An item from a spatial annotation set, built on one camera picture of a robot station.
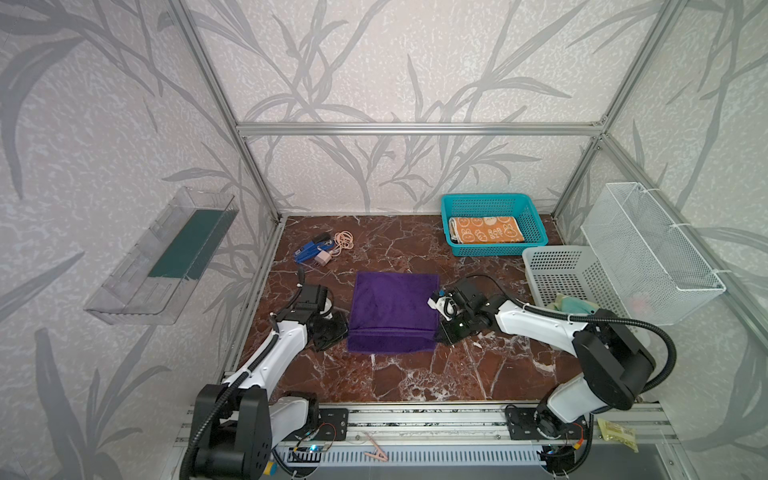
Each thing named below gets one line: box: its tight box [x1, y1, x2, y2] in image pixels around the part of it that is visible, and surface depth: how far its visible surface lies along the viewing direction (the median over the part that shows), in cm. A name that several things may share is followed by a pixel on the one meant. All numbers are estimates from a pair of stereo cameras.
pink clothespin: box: [364, 432, 388, 463], surface depth 71 cm
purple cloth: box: [348, 272, 440, 353], surface depth 95 cm
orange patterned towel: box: [449, 216, 525, 244], surface depth 114 cm
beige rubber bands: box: [333, 230, 354, 255], surface depth 114 cm
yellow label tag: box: [597, 418, 639, 453], surface depth 72 cm
